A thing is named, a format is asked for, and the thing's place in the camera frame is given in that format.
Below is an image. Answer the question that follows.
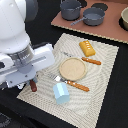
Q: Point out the dark grey pot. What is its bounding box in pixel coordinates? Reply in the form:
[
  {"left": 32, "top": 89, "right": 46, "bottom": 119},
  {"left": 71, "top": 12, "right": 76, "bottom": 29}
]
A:
[{"left": 60, "top": 0, "right": 81, "bottom": 21}]

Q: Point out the wooden handled knife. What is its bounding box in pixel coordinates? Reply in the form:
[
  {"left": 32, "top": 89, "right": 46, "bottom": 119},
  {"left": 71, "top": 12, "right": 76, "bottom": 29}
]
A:
[{"left": 61, "top": 52, "right": 101, "bottom": 65}]

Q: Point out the beige round plate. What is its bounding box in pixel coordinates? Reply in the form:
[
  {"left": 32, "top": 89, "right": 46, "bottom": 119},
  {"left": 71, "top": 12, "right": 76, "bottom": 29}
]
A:
[{"left": 59, "top": 57, "right": 87, "bottom": 81}]

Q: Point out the wooden handled fork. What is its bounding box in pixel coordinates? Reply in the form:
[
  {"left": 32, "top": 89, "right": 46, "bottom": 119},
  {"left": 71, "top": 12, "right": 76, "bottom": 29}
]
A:
[{"left": 48, "top": 73, "right": 89, "bottom": 92}]

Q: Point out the beige bowl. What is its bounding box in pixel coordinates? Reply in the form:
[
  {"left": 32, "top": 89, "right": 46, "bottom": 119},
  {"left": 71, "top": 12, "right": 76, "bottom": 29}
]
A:
[{"left": 121, "top": 7, "right": 128, "bottom": 30}]

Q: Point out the beige woven placemat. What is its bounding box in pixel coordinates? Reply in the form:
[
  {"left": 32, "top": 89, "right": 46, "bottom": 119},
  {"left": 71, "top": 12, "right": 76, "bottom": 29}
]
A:
[{"left": 17, "top": 33, "right": 118, "bottom": 128}]

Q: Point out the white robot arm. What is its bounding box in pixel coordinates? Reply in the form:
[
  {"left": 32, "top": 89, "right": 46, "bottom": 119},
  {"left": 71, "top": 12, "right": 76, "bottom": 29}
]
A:
[{"left": 0, "top": 0, "right": 55, "bottom": 91}]

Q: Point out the brown toy sausage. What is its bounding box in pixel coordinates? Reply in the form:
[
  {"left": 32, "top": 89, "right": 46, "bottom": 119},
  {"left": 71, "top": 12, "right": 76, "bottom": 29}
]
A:
[{"left": 30, "top": 80, "right": 37, "bottom": 92}]

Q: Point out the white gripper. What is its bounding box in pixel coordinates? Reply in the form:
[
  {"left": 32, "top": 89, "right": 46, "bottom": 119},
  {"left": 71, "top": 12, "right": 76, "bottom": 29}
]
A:
[{"left": 0, "top": 44, "right": 55, "bottom": 89}]

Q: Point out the dark grey saucepan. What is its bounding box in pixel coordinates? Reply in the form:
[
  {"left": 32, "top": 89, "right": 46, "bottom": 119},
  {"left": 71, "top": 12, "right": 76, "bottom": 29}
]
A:
[{"left": 72, "top": 7, "right": 105, "bottom": 26}]

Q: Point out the yellow toy bread loaf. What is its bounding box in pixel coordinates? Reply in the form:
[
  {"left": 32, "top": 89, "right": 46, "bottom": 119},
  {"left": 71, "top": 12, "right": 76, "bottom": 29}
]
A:
[{"left": 79, "top": 41, "right": 96, "bottom": 57}]

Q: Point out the light blue cup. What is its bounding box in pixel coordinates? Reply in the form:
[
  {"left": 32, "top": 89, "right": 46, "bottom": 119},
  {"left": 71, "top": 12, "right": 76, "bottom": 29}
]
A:
[{"left": 53, "top": 83, "right": 70, "bottom": 104}]

